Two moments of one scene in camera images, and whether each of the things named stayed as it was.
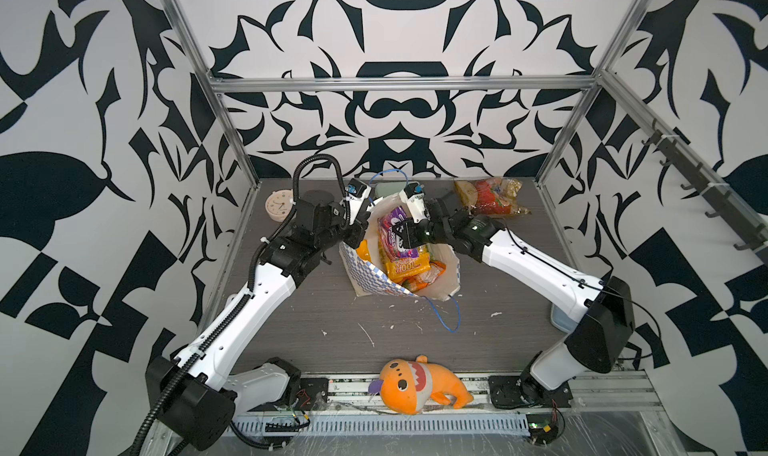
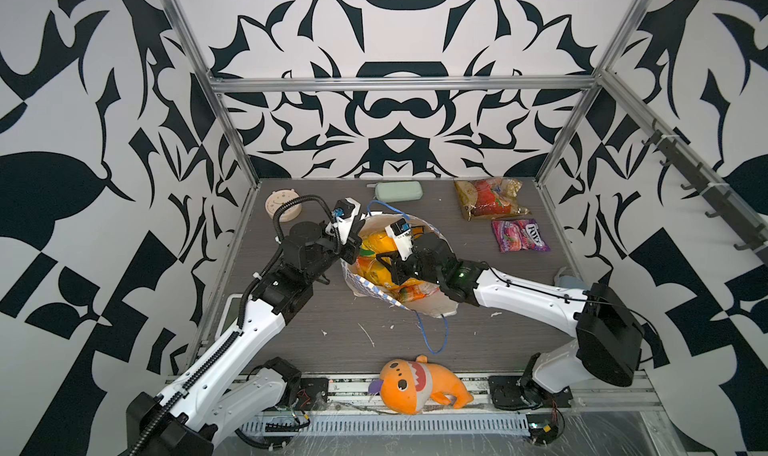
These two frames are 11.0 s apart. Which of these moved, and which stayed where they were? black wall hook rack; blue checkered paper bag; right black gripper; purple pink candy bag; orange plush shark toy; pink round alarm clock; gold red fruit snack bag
Moved: purple pink candy bag; right black gripper; blue checkered paper bag
Stayed: gold red fruit snack bag; pink round alarm clock; orange plush shark toy; black wall hook rack
